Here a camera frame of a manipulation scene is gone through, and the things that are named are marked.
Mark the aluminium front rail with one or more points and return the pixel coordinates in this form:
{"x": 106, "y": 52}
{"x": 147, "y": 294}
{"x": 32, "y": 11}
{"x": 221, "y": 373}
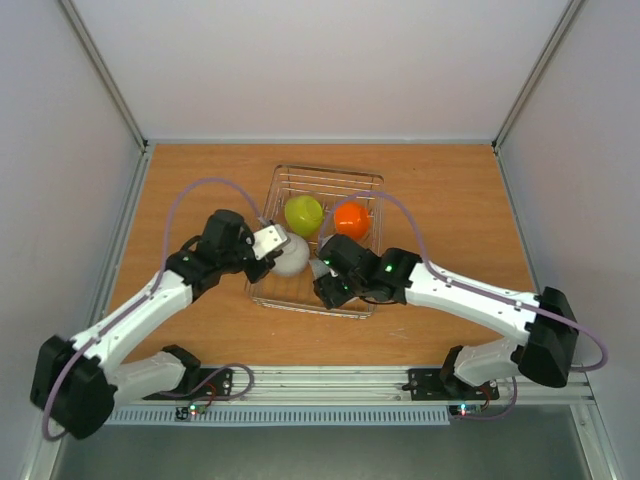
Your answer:
{"x": 378, "y": 385}

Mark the orange bowl white inside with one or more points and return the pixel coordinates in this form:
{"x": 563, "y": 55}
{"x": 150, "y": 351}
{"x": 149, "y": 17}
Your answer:
{"x": 352, "y": 219}

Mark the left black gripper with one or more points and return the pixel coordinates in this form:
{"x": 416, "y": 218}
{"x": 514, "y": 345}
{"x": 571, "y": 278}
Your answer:
{"x": 256, "y": 276}

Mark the grey slotted cable duct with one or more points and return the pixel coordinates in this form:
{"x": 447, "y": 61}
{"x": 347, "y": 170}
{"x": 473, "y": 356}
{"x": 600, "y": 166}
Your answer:
{"x": 286, "y": 416}

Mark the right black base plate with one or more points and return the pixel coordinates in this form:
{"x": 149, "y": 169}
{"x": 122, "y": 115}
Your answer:
{"x": 425, "y": 384}

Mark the small circuit board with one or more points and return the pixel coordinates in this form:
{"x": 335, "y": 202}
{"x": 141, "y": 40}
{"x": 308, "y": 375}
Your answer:
{"x": 466, "y": 410}
{"x": 190, "y": 412}

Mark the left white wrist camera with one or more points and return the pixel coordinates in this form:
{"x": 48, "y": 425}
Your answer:
{"x": 269, "y": 239}

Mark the grey patterned bowl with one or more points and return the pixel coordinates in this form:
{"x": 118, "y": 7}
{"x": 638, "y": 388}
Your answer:
{"x": 294, "y": 258}

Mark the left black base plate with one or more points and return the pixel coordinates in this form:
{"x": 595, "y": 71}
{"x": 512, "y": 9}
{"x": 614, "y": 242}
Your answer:
{"x": 220, "y": 382}

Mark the left small circuit board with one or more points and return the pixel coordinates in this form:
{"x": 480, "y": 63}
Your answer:
{"x": 190, "y": 412}

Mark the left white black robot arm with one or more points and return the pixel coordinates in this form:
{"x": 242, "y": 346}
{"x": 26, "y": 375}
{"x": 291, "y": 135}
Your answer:
{"x": 79, "y": 382}

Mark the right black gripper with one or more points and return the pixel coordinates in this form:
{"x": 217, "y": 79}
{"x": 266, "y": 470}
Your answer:
{"x": 329, "y": 291}

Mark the right aluminium frame post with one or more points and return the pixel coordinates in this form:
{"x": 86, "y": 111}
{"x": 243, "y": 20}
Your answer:
{"x": 553, "y": 43}

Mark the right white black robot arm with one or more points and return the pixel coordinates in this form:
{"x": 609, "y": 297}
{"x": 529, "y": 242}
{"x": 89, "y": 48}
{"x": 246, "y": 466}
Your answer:
{"x": 537, "y": 340}

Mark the right small circuit board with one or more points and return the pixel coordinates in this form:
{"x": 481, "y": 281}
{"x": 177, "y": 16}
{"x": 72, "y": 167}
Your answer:
{"x": 466, "y": 410}

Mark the left aluminium frame post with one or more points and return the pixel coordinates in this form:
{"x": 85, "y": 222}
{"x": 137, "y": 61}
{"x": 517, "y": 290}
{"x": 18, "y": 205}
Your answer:
{"x": 90, "y": 47}

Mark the lime green bowl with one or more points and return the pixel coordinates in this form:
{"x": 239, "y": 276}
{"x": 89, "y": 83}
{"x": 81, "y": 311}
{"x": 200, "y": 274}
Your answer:
{"x": 304, "y": 215}

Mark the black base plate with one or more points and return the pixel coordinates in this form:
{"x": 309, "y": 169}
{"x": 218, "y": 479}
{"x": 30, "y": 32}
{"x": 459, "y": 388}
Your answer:
{"x": 220, "y": 382}
{"x": 425, "y": 384}

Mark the aluminium frame post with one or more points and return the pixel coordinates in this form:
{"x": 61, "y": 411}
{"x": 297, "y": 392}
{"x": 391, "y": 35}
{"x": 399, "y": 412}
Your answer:
{"x": 553, "y": 43}
{"x": 90, "y": 47}

